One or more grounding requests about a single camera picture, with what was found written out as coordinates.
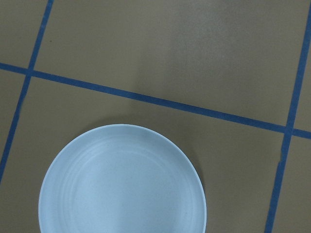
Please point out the blue plate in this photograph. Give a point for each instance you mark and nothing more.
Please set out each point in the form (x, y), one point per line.
(121, 179)

